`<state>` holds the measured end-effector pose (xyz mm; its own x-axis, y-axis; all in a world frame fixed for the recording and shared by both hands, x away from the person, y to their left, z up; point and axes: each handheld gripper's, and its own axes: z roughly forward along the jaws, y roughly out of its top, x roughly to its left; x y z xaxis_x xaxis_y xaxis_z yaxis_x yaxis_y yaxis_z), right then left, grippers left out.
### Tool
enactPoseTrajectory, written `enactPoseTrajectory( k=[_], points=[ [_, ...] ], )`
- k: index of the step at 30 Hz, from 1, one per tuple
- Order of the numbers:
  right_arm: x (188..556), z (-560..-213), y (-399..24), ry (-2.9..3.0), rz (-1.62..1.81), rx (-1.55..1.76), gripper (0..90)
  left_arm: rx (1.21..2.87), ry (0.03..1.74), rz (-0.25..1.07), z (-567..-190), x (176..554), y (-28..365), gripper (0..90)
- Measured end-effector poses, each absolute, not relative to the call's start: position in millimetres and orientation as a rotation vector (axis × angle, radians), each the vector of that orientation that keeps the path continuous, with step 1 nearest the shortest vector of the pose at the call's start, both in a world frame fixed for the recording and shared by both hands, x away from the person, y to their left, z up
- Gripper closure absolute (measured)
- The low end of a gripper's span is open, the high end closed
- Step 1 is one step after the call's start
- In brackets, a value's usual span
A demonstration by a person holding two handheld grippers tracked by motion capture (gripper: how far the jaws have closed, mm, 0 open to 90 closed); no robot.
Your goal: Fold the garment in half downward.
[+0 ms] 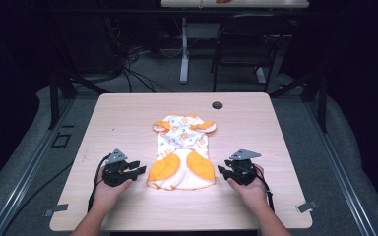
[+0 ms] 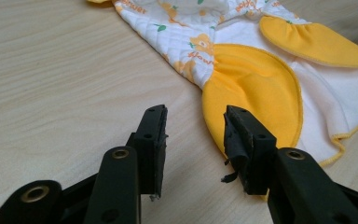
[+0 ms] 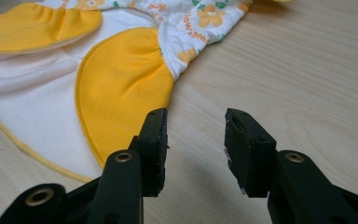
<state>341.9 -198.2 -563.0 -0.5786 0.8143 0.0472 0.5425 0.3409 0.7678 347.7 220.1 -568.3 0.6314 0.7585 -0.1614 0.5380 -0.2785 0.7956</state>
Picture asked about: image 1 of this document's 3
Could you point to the white desk with metal leg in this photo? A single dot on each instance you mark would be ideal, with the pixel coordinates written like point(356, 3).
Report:
point(210, 19)

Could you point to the black chair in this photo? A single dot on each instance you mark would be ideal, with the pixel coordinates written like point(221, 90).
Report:
point(246, 49)

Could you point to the grey bracket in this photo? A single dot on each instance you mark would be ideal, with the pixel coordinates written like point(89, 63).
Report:
point(306, 206)
point(56, 209)

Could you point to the person's left hand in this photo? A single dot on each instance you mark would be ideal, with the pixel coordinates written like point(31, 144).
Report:
point(107, 193)

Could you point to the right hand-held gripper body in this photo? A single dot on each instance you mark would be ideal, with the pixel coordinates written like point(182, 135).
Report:
point(242, 168)

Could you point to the aluminium floor rail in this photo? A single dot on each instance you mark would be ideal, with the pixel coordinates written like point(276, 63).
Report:
point(339, 170)
point(29, 167)

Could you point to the black metal stand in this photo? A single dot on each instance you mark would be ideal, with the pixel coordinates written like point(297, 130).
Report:
point(64, 85)
point(308, 91)

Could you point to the orange and white baby romper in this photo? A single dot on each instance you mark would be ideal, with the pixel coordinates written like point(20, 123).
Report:
point(182, 157)

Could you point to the person's right hand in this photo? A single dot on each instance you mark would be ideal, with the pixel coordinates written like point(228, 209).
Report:
point(251, 191)

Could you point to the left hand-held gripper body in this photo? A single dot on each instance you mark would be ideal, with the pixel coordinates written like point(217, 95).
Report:
point(116, 170)

